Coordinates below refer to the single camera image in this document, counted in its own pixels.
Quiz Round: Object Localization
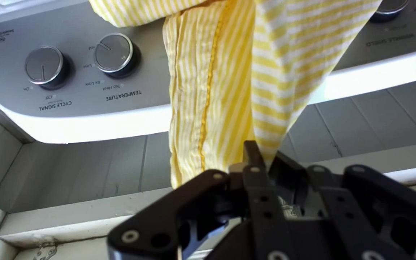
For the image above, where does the small silver washer knob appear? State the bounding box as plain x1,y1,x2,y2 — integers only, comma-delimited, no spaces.
368,0,412,23
22,45,70,91
92,32,139,79

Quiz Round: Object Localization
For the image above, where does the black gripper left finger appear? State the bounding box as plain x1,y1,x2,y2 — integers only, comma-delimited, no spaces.
105,140,285,260

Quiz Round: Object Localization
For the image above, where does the white top-load washing machine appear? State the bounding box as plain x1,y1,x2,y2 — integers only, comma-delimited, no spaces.
0,0,416,146

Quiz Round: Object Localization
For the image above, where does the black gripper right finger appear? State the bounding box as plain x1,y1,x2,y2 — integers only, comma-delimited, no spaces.
267,150,416,260

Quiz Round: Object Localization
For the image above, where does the yellow striped towel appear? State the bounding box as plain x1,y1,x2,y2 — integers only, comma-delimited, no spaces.
87,0,384,190

